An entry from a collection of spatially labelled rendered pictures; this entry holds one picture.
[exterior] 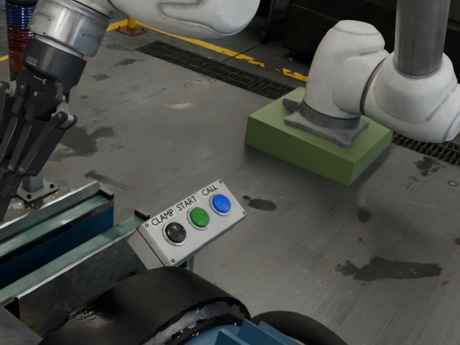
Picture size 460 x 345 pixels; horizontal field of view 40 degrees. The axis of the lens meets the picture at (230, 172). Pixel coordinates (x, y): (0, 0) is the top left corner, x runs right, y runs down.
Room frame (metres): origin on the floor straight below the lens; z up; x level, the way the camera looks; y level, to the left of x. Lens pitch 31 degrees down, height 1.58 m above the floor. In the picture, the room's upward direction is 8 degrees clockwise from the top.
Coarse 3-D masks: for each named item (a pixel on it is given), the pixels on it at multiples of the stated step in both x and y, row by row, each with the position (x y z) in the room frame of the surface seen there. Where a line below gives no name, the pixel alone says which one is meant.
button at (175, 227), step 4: (168, 224) 0.68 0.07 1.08; (172, 224) 0.68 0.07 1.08; (176, 224) 0.68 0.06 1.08; (180, 224) 0.69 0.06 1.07; (168, 228) 0.67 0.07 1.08; (172, 228) 0.68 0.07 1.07; (176, 228) 0.68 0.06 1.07; (180, 228) 0.68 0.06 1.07; (168, 232) 0.67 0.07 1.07; (172, 232) 0.67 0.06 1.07; (176, 232) 0.67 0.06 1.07; (180, 232) 0.68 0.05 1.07; (184, 232) 0.68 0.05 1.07; (168, 236) 0.66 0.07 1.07; (172, 236) 0.67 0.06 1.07; (176, 236) 0.67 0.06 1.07; (180, 236) 0.67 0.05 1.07; (184, 236) 0.67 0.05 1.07; (172, 240) 0.66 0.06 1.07; (176, 240) 0.66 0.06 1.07; (180, 240) 0.67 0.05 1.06
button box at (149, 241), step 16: (208, 192) 0.77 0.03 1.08; (224, 192) 0.79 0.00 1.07; (176, 208) 0.71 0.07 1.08; (192, 208) 0.73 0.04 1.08; (208, 208) 0.74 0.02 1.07; (240, 208) 0.78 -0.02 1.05; (144, 224) 0.67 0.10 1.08; (160, 224) 0.68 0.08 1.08; (192, 224) 0.70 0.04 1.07; (208, 224) 0.72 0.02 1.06; (224, 224) 0.73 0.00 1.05; (128, 240) 0.68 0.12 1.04; (144, 240) 0.66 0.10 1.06; (160, 240) 0.66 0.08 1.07; (192, 240) 0.68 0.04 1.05; (208, 240) 0.70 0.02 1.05; (144, 256) 0.66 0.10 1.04; (160, 256) 0.64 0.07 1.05; (176, 256) 0.65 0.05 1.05
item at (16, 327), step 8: (0, 312) 0.43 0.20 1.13; (8, 312) 0.45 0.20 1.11; (0, 320) 0.41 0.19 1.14; (8, 320) 0.42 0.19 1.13; (16, 320) 0.43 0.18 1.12; (0, 328) 0.40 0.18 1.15; (8, 328) 0.40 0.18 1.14; (16, 328) 0.41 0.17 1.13; (24, 328) 0.42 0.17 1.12; (0, 336) 0.38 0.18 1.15; (8, 336) 0.39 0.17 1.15; (16, 336) 0.39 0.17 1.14; (24, 336) 0.40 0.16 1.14; (32, 336) 0.41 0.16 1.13; (0, 344) 0.37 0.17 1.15; (8, 344) 0.37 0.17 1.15; (16, 344) 0.38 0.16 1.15; (24, 344) 0.38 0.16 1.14; (32, 344) 0.39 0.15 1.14
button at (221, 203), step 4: (216, 196) 0.76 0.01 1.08; (220, 196) 0.77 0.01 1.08; (224, 196) 0.77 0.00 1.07; (212, 200) 0.76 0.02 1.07; (216, 200) 0.76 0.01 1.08; (220, 200) 0.76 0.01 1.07; (224, 200) 0.76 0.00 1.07; (228, 200) 0.77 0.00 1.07; (216, 204) 0.75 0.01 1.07; (220, 204) 0.75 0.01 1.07; (224, 204) 0.76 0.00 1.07; (228, 204) 0.76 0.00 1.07; (216, 208) 0.75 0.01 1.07; (220, 208) 0.75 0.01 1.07; (224, 208) 0.75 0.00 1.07; (228, 208) 0.76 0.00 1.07; (220, 212) 0.75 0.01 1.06; (224, 212) 0.75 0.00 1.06
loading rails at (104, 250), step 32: (96, 192) 0.96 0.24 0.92; (32, 224) 0.84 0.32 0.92; (64, 224) 0.86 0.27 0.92; (96, 224) 0.92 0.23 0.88; (128, 224) 0.88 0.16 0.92; (0, 256) 0.75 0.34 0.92; (32, 256) 0.80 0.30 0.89; (64, 256) 0.77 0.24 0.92; (96, 256) 0.77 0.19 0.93; (128, 256) 0.83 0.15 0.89; (0, 288) 0.75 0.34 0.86; (32, 288) 0.68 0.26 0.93; (64, 288) 0.72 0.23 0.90; (96, 288) 0.77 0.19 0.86; (32, 320) 0.67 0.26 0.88
